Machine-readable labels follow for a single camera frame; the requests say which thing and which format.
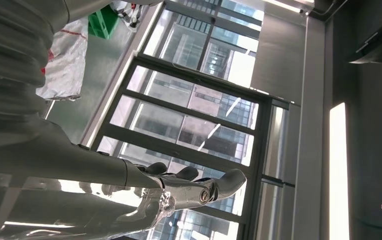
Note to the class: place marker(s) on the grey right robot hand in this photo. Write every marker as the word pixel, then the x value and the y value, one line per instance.
pixel 61 185

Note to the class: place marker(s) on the white window sill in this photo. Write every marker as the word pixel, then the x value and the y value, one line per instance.
pixel 117 76

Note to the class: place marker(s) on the green plastic crate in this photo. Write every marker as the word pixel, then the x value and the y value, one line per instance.
pixel 103 21

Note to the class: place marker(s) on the bright ceiling light strip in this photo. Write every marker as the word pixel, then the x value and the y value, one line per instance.
pixel 339 172
pixel 283 5

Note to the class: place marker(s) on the black overhead fixture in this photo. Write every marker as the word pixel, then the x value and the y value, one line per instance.
pixel 379 43

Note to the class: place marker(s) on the dark window frame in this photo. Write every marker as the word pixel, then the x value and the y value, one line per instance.
pixel 194 86

